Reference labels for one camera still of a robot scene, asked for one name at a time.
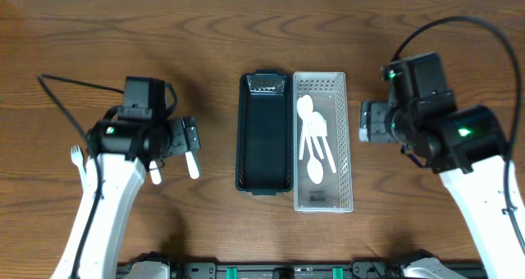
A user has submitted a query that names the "white plastic spoon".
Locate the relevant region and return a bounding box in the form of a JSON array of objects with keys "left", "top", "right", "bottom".
[
  {"left": 302, "top": 95, "right": 324, "bottom": 159},
  {"left": 306, "top": 135, "right": 323, "bottom": 185},
  {"left": 297, "top": 97, "right": 308, "bottom": 160},
  {"left": 313, "top": 112, "right": 337, "bottom": 173}
]

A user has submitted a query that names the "dark green plastic basket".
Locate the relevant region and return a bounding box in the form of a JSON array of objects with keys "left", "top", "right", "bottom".
[{"left": 235, "top": 70, "right": 294, "bottom": 195}]

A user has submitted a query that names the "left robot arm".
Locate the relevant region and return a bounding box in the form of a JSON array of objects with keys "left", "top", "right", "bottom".
[{"left": 53, "top": 117, "right": 200, "bottom": 278}]

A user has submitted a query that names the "clear white plastic basket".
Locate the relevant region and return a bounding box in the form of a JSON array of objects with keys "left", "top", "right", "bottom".
[{"left": 292, "top": 71, "right": 354, "bottom": 213}]

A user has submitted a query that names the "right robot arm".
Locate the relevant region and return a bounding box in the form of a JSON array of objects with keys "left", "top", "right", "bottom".
[{"left": 360, "top": 98, "right": 524, "bottom": 278}]

